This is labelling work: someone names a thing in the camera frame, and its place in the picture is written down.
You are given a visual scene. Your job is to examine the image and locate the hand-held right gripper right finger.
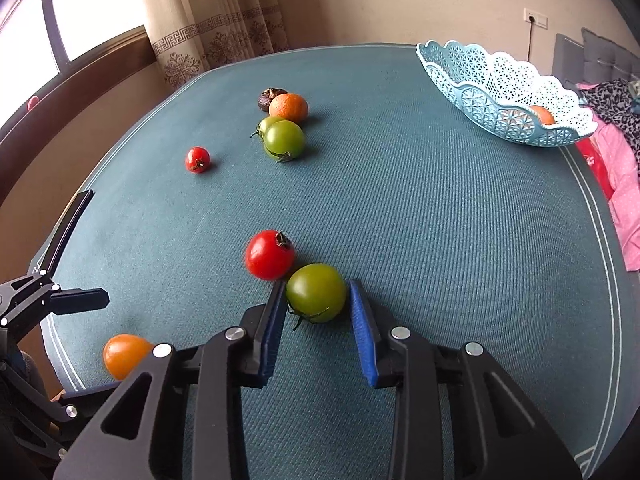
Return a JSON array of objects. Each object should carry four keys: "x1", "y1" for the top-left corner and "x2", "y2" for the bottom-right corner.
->
[{"x1": 349, "y1": 279, "x2": 583, "y2": 480}]

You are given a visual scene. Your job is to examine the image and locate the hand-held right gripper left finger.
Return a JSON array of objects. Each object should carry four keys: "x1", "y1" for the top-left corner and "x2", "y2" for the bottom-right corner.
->
[{"x1": 52, "y1": 280, "x2": 288, "y2": 480}]

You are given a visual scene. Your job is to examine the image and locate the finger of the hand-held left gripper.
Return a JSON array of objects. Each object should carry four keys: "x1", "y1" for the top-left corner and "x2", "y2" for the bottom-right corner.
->
[
  {"x1": 0, "y1": 271, "x2": 111, "y2": 333},
  {"x1": 36, "y1": 190, "x2": 96, "y2": 277}
]

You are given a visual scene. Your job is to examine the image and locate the green tomato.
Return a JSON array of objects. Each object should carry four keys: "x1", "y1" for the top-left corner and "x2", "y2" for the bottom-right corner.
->
[
  {"x1": 250, "y1": 116, "x2": 286, "y2": 142},
  {"x1": 285, "y1": 263, "x2": 348, "y2": 331},
  {"x1": 263, "y1": 120, "x2": 306, "y2": 163}
]

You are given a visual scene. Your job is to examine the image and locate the dark brown wrinkled fruit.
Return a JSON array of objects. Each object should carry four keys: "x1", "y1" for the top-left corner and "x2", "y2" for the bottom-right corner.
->
[{"x1": 257, "y1": 88, "x2": 288, "y2": 113}]

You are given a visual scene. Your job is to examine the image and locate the light blue lattice basket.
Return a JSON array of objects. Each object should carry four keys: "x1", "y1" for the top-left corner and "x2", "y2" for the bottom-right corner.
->
[{"x1": 416, "y1": 40, "x2": 599, "y2": 149}]

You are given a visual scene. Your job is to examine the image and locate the orange tomato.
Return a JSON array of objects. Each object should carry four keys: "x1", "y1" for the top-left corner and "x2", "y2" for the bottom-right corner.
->
[{"x1": 102, "y1": 334, "x2": 156, "y2": 382}]

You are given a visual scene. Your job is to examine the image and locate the large red tomato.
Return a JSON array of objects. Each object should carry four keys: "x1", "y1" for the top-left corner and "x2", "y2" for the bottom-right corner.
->
[{"x1": 244, "y1": 230, "x2": 297, "y2": 281}]

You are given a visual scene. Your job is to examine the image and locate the teal tablecloth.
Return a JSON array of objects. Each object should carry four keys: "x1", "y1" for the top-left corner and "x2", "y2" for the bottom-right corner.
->
[{"x1": 30, "y1": 42, "x2": 631, "y2": 480}]

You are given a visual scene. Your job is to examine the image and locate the small red tomato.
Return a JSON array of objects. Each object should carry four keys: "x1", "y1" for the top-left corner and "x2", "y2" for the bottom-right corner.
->
[{"x1": 184, "y1": 146, "x2": 212, "y2": 175}]

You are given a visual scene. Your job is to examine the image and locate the brown wooden window trim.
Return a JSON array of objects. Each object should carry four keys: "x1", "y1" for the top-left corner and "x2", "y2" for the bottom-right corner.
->
[{"x1": 0, "y1": 25, "x2": 166, "y2": 211}]

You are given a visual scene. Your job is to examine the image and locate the window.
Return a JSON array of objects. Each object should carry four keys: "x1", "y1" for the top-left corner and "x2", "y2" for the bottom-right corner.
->
[{"x1": 0, "y1": 0, "x2": 146, "y2": 131}]

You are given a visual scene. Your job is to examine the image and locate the beige patterned curtain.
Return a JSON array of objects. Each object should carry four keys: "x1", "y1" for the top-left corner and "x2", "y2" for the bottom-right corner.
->
[{"x1": 132, "y1": 0, "x2": 291, "y2": 92}]

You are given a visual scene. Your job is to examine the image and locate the red cloth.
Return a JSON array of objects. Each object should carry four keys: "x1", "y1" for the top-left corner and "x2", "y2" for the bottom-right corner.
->
[{"x1": 575, "y1": 137, "x2": 616, "y2": 201}]

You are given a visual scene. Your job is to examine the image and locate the pink cloth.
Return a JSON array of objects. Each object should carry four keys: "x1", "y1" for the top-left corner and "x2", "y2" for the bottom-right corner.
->
[{"x1": 585, "y1": 120, "x2": 640, "y2": 271}]

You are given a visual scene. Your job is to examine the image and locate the leopard print cloth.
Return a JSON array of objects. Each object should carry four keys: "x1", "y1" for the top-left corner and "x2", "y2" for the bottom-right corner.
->
[{"x1": 582, "y1": 79, "x2": 640, "y2": 161}]

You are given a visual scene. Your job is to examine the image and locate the grey padded headboard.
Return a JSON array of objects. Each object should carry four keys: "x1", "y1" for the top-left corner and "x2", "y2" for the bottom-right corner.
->
[{"x1": 552, "y1": 27, "x2": 640, "y2": 92}]

